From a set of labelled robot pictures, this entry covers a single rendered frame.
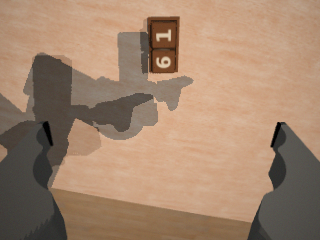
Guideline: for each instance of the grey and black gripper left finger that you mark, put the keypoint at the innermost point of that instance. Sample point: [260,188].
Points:
[28,210]

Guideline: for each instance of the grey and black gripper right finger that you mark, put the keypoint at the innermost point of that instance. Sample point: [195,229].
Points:
[292,210]

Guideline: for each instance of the brown cube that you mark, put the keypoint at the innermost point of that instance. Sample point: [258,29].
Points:
[163,34]
[163,60]

